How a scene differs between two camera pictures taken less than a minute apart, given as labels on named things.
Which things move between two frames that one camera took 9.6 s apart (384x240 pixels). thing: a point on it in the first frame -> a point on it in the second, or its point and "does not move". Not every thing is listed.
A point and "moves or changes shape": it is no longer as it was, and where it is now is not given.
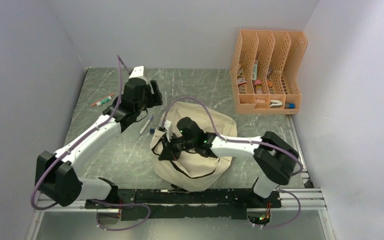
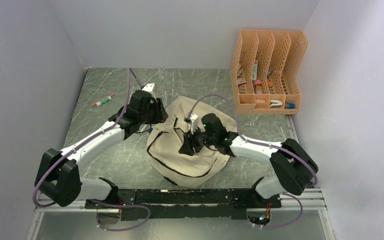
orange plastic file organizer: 264,71 does not move
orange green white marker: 98,103 does not move
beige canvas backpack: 183,167 moves or changes shape
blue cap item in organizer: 290,106 does not move
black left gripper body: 146,101 -> 154,114
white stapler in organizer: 275,103 does not move
